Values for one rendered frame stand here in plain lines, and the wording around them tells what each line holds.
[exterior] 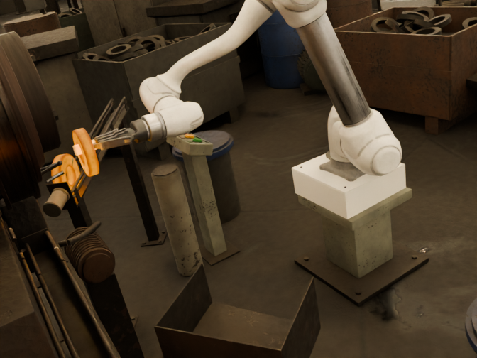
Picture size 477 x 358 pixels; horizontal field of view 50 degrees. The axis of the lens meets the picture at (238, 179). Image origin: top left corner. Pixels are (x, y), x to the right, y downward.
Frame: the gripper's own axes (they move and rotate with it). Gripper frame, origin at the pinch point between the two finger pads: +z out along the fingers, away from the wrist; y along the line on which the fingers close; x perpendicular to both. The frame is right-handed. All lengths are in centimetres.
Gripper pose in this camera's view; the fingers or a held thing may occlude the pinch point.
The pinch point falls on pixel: (84, 147)
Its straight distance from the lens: 168.9
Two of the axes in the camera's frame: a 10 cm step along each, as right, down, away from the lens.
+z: -8.5, 3.2, -4.2
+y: -5.1, -2.9, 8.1
